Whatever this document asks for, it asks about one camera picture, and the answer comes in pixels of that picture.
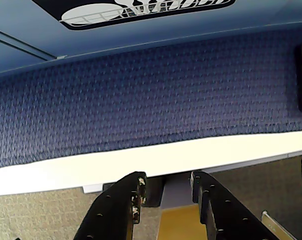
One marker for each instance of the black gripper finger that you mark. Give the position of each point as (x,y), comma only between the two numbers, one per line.
(113,207)
(226,210)

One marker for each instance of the white ledge strip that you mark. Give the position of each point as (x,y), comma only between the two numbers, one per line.
(91,170)

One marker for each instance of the yellow flat board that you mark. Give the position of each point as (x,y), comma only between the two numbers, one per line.
(178,222)

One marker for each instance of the silver metal bar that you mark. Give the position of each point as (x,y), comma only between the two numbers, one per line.
(276,226)

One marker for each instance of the blue woven fabric panel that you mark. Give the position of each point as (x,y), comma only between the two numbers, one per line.
(151,100)

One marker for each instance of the black sign with white graphic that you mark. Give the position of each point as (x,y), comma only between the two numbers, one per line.
(151,15)

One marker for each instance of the grey upright post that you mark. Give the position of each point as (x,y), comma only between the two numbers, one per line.
(177,192)

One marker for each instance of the thin ceiling rail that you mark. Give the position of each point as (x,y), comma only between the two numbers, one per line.
(23,43)

